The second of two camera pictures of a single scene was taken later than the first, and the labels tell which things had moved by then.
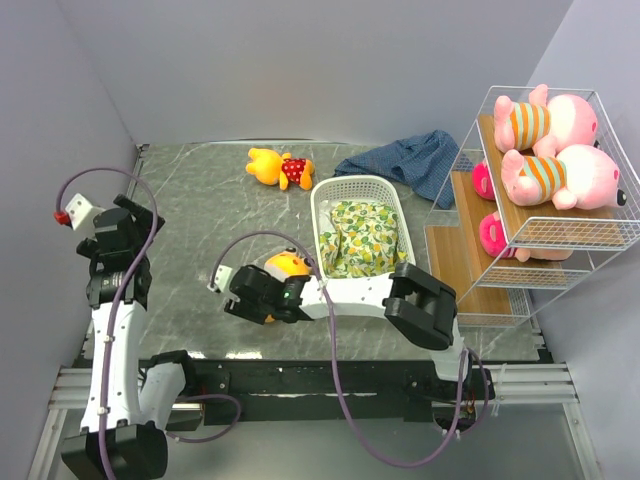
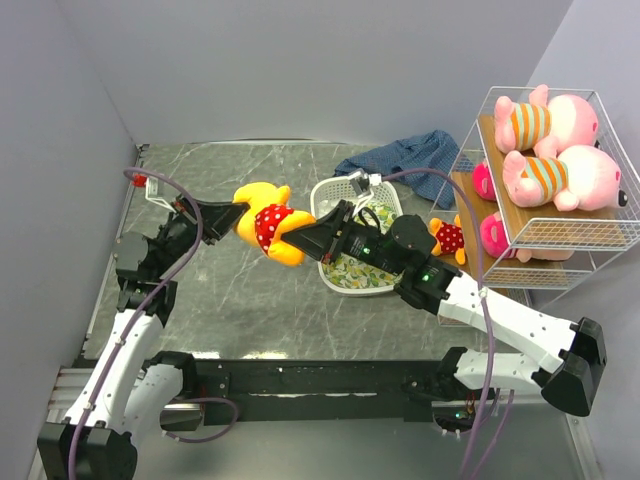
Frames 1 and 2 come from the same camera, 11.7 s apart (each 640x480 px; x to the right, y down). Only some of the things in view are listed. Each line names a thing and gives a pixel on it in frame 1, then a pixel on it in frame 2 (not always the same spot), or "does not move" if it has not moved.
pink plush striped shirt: (550, 124) does not move
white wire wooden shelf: (543, 194) does not move
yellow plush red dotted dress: (285, 265) → (449, 238)
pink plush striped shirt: (580, 175) does not move
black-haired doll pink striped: (483, 181) does not move
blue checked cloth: (428, 160) does not move
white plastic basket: (326, 190) does not move
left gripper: (146, 219) → (219, 217)
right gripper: (240, 307) → (323, 240)
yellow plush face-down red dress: (270, 167) → (269, 217)
